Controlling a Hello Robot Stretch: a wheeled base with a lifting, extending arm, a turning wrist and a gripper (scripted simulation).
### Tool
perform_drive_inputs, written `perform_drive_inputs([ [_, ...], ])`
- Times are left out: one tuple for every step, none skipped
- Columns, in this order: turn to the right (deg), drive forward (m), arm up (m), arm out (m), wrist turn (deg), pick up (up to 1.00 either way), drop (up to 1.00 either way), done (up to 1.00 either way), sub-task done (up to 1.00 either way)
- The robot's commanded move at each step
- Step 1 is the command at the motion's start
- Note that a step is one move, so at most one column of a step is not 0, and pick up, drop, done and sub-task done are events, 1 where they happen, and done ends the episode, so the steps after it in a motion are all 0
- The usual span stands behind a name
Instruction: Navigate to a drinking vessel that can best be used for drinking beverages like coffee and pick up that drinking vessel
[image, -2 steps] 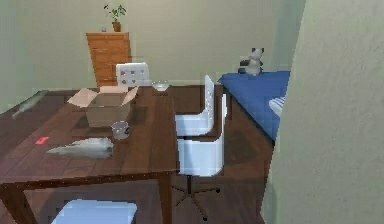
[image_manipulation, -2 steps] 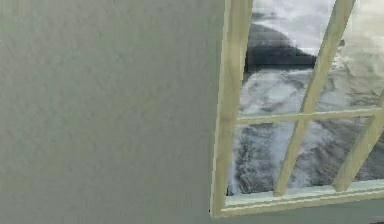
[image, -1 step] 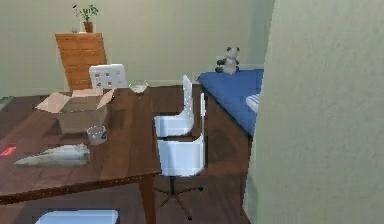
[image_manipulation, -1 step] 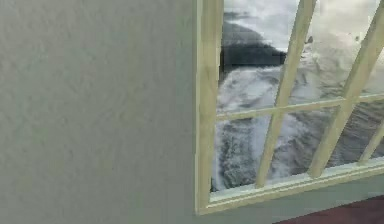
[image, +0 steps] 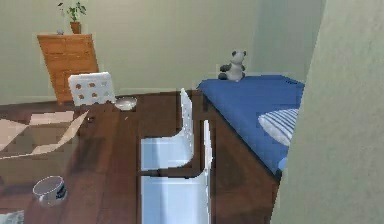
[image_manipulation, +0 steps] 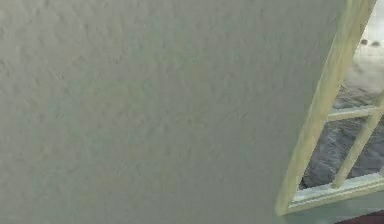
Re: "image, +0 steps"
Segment blue bed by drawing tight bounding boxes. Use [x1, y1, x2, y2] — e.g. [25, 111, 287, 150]
[197, 74, 306, 224]

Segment grey white teddy bear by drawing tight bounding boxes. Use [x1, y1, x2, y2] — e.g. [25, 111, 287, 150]
[217, 49, 248, 83]

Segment grey bowl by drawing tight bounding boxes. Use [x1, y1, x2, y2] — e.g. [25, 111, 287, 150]
[114, 96, 138, 112]

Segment striped white pillow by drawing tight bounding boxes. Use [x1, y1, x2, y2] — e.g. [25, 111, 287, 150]
[257, 108, 300, 148]

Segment brown wooden table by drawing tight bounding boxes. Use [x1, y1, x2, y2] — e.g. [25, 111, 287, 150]
[0, 99, 143, 224]

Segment orange wooden chest of drawers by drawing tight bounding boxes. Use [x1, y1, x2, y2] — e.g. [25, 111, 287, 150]
[36, 33, 100, 104]

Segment green house plant in pot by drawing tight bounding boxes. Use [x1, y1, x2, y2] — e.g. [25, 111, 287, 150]
[57, 1, 88, 35]

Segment pale grey object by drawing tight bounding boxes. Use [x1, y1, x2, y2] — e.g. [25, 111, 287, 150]
[0, 209, 26, 224]

